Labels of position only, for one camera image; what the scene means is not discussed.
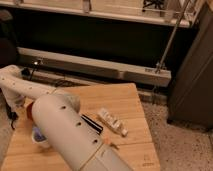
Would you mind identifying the black rectangular case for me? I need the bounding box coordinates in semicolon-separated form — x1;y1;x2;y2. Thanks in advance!
81;115;103;135

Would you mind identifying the white plastic bottle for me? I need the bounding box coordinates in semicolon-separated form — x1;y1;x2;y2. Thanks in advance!
97;108;128;137

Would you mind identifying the metal pole stand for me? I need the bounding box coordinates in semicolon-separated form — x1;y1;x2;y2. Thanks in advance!
151;0;190;101

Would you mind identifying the wooden shelf rail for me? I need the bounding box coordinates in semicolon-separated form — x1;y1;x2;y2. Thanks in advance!
0;0;194;28

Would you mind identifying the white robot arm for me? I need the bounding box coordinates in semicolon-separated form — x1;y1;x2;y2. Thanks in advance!
0;65;133;171

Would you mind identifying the clear cup with blue item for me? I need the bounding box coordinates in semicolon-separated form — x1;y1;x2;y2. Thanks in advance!
31;126;50;148

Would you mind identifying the orange ceramic bowl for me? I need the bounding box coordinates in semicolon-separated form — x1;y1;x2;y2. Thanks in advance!
26;102;34;121

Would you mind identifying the black chair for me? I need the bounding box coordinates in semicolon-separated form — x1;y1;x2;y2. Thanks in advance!
0;9;21;121

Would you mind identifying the orange carrot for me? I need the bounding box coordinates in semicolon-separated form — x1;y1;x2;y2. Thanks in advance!
103;138;119;150

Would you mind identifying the white baseboard beam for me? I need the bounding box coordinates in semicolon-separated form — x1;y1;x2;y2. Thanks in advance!
18;47;171;87

